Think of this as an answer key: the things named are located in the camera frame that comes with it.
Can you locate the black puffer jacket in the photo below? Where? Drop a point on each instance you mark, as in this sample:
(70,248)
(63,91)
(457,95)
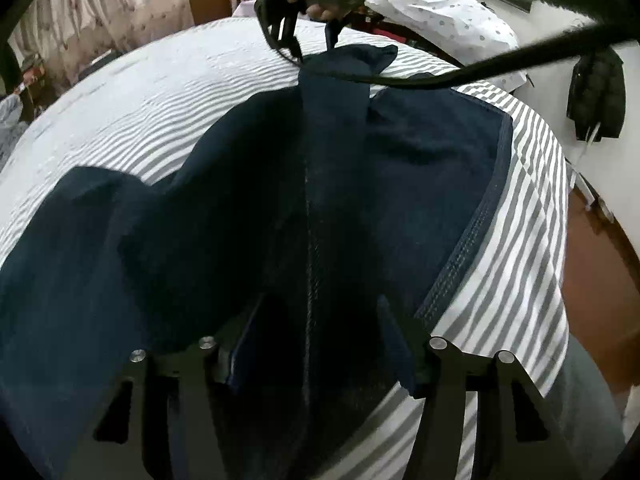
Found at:
(597,95)

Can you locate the white dotted pillow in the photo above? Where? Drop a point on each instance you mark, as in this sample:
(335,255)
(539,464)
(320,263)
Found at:
(450,20)

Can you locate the white rack base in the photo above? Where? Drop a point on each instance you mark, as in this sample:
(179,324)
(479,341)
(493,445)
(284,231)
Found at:
(595,197)

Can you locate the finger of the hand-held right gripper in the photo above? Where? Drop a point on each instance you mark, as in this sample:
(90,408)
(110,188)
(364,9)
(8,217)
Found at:
(280,30)
(332,35)

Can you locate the grey crumpled blanket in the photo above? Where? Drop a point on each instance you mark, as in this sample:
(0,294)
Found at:
(11,130)

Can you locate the navy blue pants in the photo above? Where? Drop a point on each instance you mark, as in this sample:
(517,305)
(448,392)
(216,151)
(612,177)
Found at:
(350,185)

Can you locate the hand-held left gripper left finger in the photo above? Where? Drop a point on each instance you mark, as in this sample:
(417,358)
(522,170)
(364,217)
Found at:
(239,360)

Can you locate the lilac covered nightstand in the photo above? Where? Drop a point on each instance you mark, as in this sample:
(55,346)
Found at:
(245,9)

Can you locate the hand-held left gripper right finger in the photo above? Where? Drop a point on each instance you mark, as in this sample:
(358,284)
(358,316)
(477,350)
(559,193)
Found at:
(397,355)

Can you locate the bed with grey striped sheet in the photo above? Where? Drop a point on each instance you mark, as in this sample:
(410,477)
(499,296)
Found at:
(150,100)

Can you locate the person's grey clothing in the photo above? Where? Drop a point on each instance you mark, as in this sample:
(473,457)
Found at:
(590,400)

